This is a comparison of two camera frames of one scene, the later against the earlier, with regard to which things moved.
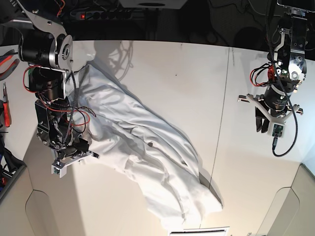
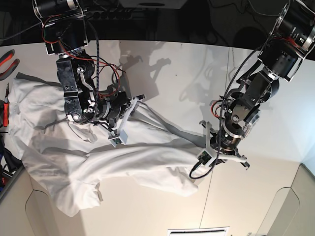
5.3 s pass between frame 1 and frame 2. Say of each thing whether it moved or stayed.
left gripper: moved
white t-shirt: moved
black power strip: stayed
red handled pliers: stayed
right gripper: moved
